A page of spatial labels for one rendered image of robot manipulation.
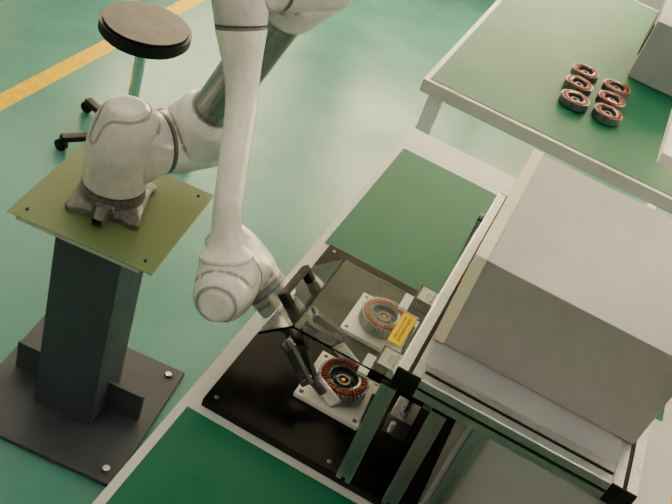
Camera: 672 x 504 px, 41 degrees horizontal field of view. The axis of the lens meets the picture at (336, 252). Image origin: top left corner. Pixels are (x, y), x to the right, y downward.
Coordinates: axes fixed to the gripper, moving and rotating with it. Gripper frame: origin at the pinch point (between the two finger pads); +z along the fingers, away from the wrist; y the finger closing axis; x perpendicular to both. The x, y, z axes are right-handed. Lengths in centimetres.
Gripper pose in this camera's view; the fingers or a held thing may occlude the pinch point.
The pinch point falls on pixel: (341, 380)
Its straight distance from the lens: 193.5
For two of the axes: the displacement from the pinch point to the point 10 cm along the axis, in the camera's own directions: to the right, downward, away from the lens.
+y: -3.9, 4.9, -7.8
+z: 6.1, 7.7, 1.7
